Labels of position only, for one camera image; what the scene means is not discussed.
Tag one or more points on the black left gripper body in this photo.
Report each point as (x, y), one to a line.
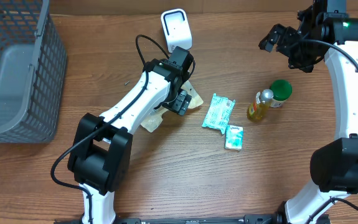
(178, 104)

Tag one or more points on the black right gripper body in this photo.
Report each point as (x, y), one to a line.
(300, 56)

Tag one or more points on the cream brown bread bag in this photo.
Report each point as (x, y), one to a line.
(154, 119)

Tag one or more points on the light teal snack packet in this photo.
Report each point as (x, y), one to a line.
(219, 113)

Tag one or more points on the green-capped white bottle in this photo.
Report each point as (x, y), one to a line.
(282, 90)

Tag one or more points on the small teal white box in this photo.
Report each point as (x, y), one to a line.
(234, 137)

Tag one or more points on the yellow Vim dish soap bottle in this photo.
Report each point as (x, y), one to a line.
(257, 110)

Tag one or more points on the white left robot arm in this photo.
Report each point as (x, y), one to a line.
(102, 144)

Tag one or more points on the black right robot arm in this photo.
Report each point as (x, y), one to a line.
(326, 33)

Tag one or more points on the white barcode scanner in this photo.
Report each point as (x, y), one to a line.
(176, 29)

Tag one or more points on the dark grey plastic basket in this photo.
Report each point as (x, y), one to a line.
(33, 62)

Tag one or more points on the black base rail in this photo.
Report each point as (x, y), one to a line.
(197, 221)

